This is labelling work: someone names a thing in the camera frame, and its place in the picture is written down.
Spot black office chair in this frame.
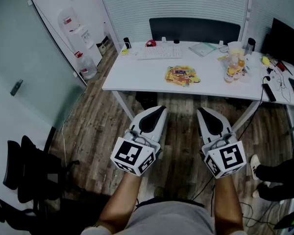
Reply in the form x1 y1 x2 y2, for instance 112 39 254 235
0 133 81 230

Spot person's left forearm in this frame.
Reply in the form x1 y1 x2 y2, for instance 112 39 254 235
97 171 144 232

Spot person's right forearm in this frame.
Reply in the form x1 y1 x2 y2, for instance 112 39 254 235
213 175 245 234

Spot frosted glass door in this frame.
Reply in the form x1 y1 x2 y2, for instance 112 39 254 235
0 0 88 132

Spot grey flask black lid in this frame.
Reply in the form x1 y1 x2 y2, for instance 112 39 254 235
245 37 256 56

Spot person's grey shirt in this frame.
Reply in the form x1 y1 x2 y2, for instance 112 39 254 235
82 201 247 235

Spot black bag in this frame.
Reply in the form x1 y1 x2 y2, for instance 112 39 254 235
135 91 159 110

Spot black monitor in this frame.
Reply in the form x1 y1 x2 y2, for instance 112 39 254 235
261 18 294 68

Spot clear water jug red cap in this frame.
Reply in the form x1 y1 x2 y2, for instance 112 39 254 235
74 51 98 80

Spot white window blinds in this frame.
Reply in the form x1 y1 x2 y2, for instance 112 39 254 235
97 0 250 46

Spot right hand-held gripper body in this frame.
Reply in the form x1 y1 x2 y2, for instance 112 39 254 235
201 131 247 180

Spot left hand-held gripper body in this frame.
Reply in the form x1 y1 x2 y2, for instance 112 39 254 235
109 126 162 177

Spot white keyboard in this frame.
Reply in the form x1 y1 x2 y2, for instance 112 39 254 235
136 45 184 60

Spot clear water jug on dispenser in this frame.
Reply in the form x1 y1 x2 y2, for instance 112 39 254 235
57 7 83 35

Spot clear document pouch green edge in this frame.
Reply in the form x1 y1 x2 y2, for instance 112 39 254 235
188 42 218 58

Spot metal door handle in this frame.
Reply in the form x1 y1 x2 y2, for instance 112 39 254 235
10 79 24 96

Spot yellow printed cloth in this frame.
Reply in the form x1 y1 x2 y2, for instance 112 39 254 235
165 65 201 87

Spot person's black shorts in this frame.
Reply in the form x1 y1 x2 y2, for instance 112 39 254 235
136 197 206 209

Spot small waste bin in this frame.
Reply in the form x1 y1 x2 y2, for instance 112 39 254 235
96 42 107 56

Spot orange drink bottle white label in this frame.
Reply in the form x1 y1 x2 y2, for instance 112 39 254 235
224 56 240 84

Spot white water dispenser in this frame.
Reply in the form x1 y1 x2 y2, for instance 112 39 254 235
68 24 103 67

